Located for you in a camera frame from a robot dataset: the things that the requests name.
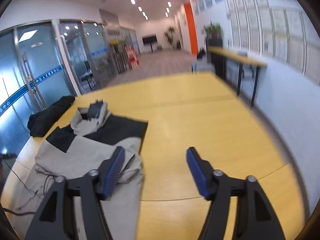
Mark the grey and black jacket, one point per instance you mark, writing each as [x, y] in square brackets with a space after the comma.
[83, 145]

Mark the red display stand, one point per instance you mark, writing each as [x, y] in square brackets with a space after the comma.
[132, 57]

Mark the potted green plant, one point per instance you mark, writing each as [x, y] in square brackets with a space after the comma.
[214, 34]

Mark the black folded garment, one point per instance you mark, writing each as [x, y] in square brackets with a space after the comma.
[40, 123]

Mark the wall television screen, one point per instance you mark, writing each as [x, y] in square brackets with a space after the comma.
[149, 40]

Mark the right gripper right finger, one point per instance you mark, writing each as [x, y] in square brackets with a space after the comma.
[255, 217]

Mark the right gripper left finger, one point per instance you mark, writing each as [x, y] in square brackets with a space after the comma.
[55, 217]

